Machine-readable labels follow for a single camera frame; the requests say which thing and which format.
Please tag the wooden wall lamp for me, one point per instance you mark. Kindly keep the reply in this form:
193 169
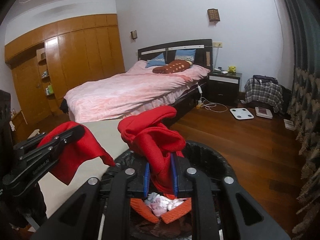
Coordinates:
213 15
133 35

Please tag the white power adapter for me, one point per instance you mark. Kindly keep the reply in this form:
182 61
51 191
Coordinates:
200 89

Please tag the brown dotted pillow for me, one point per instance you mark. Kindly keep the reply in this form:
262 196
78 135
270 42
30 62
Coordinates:
172 67

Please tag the yellow power strip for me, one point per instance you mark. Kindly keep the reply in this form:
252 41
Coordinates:
199 105

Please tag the wall socket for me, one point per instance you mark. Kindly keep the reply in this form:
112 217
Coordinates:
217 45

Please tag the pink tissue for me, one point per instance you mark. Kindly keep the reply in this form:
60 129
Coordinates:
163 205

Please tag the blue pillow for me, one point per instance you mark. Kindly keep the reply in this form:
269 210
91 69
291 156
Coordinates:
185 54
156 61

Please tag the white tissue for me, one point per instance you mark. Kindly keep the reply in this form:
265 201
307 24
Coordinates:
151 200

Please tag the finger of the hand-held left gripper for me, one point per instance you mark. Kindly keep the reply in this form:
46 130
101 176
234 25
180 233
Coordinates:
27 142
67 136

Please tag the trash bin with black bag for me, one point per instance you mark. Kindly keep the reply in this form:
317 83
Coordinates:
212 160

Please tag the dark cloth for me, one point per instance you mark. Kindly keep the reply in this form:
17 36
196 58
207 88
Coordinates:
65 106

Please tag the small white object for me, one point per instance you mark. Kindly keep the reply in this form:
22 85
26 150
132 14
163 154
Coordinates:
221 71

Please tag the white bathroom scale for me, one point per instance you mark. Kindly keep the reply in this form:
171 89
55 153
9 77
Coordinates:
241 113

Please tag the dark wooden bed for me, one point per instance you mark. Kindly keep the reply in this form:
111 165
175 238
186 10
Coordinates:
200 55

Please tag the green bottle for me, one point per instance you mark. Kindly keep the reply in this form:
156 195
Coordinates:
50 89

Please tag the red cloth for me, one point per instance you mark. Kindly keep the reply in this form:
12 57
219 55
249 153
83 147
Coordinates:
155 140
82 155

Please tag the pink blanket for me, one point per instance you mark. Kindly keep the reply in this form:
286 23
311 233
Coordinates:
130 92

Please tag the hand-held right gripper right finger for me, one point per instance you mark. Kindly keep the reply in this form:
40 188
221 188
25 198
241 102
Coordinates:
175 177

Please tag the yellow plush toy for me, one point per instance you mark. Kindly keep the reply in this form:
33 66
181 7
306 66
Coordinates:
232 69

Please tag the dark nightstand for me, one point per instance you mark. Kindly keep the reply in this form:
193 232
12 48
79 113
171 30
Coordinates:
223 90

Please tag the dark patterned curtain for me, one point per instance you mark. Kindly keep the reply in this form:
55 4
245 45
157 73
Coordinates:
305 67

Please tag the plaid shirt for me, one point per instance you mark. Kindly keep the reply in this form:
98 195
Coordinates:
262 95

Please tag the dark hooded jacket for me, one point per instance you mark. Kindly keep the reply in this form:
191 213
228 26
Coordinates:
260 78

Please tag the booklet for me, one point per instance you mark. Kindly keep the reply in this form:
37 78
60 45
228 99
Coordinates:
289 124

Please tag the wooden wardrobe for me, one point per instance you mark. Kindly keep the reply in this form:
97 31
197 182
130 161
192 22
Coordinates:
82 62

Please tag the dark chair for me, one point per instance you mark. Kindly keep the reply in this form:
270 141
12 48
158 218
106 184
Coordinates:
286 97

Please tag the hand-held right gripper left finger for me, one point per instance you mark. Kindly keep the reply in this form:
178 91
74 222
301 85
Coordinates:
147 180

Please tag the white scale with red top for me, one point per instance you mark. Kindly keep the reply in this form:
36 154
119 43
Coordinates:
263 112

